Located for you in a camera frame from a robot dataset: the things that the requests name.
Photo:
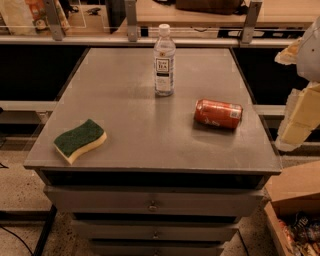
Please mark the clear plastic tea bottle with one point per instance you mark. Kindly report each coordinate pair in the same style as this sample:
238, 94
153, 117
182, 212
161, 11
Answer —
164, 61

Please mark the green and yellow sponge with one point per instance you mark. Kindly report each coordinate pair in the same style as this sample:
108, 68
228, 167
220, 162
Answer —
75, 142

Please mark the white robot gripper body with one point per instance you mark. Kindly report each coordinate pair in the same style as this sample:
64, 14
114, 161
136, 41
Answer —
309, 55

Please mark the cardboard box with snacks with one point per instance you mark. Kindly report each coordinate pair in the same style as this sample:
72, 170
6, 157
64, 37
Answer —
296, 189

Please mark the red coke can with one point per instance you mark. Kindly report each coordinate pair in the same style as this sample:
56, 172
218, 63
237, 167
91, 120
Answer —
218, 114

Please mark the top grey drawer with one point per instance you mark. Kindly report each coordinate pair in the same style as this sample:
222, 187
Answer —
216, 202

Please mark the bottom grey drawer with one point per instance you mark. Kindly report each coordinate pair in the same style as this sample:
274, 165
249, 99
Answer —
129, 248

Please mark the grey drawer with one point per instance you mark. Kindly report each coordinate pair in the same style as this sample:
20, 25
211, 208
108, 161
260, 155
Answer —
129, 248
153, 231
216, 202

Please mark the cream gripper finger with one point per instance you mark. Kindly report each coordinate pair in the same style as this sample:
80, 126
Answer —
288, 56
301, 117

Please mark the snack bags in box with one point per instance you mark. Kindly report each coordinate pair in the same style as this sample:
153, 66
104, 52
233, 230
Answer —
302, 235

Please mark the metal railing with posts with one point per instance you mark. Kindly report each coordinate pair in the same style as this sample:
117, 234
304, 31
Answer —
135, 23

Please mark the grey drawer cabinet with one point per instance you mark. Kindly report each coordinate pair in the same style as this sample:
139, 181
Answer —
154, 142

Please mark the middle grey drawer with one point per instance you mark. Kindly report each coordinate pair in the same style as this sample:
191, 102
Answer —
153, 231

